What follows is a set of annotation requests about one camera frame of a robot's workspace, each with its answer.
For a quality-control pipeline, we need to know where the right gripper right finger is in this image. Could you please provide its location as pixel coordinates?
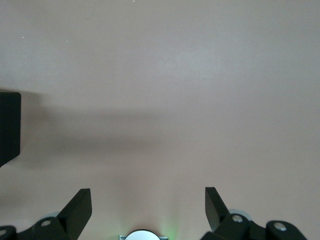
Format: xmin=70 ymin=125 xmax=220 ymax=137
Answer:
xmin=199 ymin=186 xmax=309 ymax=240

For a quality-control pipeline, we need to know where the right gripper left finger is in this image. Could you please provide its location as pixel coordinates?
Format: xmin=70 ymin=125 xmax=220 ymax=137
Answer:
xmin=0 ymin=188 xmax=93 ymax=240

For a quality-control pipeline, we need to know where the black plastic box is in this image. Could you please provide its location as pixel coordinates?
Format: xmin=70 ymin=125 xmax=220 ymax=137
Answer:
xmin=0 ymin=91 xmax=22 ymax=168

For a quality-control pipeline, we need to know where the brown table mat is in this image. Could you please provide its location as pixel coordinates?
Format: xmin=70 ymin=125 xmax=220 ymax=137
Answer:
xmin=0 ymin=0 xmax=320 ymax=240

